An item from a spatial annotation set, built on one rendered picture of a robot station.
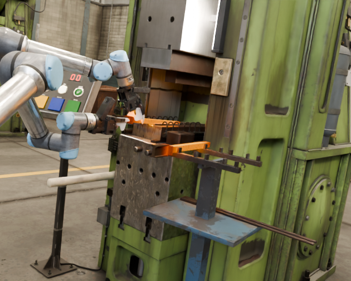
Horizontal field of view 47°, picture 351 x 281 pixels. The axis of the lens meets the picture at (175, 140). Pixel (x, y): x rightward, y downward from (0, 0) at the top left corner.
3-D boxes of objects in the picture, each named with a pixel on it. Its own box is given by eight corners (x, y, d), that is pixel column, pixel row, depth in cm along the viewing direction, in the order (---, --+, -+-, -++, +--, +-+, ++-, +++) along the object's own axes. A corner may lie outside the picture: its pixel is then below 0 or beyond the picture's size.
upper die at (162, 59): (169, 69, 194) (171, 49, 192) (140, 66, 206) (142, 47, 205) (219, 77, 226) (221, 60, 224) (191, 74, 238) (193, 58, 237)
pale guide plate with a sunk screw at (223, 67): (225, 96, 188) (231, 58, 185) (209, 93, 194) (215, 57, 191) (228, 96, 190) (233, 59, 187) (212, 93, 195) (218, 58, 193)
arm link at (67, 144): (57, 154, 174) (60, 128, 173) (81, 158, 172) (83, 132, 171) (47, 156, 167) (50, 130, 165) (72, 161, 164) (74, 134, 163)
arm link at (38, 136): (-23, 61, 135) (27, 153, 172) (5, 65, 132) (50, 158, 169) (-4, 40, 142) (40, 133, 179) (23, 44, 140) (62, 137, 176)
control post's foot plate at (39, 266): (47, 280, 233) (49, 265, 232) (27, 265, 247) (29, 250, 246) (78, 269, 250) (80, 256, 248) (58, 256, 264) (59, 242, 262)
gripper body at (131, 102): (120, 111, 191) (113, 87, 185) (132, 102, 196) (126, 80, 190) (131, 113, 186) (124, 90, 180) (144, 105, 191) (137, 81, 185)
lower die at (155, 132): (159, 142, 199) (161, 125, 198) (131, 134, 212) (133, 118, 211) (209, 140, 231) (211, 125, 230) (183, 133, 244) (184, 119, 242)
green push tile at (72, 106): (76, 113, 215) (80, 101, 218) (63, 111, 217) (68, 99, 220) (77, 115, 217) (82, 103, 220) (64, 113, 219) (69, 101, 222)
